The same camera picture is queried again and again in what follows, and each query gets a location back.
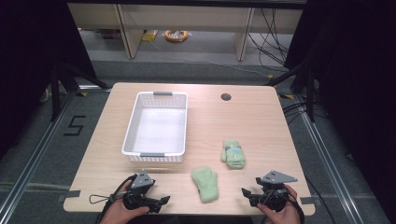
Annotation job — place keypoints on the white perforated plastic basket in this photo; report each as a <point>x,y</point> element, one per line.
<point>157,130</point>

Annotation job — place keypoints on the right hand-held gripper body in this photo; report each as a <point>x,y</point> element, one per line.
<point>274,186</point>

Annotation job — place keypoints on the black metal stand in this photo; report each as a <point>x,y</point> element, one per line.
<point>309,93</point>
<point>56,93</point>

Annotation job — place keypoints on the aluminium floor rail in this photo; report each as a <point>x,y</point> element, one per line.
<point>330,161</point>
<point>37,152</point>

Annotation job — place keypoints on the dark round table grommet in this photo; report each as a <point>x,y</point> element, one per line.
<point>226,96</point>

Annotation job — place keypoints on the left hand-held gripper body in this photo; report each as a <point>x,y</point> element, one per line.
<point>140,183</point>

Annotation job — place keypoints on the person's right hand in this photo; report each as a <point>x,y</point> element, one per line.
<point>283,216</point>

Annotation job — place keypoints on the green mitten with coloured dots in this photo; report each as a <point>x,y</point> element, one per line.
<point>233,155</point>

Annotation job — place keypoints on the person's left hand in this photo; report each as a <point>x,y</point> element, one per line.
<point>120,214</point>

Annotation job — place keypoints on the grey tape strip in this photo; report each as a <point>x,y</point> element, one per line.
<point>73,193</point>
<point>307,200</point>

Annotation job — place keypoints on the dark curtain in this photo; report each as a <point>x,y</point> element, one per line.
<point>358,77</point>
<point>28,62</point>

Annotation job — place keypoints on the yellow packet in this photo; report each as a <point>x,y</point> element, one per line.
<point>150,36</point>

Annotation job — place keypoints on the plain green mitten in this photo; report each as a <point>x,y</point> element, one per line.
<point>205,185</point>

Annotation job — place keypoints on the light wooden desk frame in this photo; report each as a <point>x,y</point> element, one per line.
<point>186,18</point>

